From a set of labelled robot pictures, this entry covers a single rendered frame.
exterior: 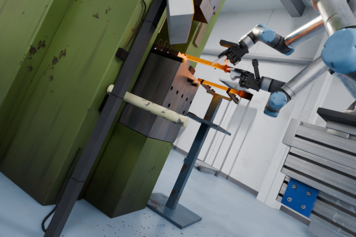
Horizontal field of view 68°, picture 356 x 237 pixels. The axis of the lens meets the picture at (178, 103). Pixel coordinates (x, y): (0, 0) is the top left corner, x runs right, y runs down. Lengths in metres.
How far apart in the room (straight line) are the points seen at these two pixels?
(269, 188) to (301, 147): 3.73
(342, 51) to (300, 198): 0.45
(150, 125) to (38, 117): 0.57
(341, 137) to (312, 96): 3.87
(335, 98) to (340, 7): 3.93
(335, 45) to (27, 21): 1.42
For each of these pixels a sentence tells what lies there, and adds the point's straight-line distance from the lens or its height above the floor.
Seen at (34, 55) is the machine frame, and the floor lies 0.62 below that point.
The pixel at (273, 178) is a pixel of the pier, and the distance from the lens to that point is 4.61.
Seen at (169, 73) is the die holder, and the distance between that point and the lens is 1.46.
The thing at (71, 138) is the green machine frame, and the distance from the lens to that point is 1.34.
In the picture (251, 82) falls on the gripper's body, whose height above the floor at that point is 0.97.
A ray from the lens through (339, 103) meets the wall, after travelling 4.89.
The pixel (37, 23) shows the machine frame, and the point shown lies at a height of 0.78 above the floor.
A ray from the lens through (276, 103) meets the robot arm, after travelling 1.27.
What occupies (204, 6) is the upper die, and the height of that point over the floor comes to 1.31.
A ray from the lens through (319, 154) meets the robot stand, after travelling 0.89.
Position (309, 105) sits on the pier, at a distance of 4.71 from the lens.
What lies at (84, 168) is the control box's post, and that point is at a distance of 1.07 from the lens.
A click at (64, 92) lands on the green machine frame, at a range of 1.43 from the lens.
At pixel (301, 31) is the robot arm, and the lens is 1.43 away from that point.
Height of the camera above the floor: 0.60
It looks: 4 degrees up
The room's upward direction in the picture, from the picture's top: 24 degrees clockwise
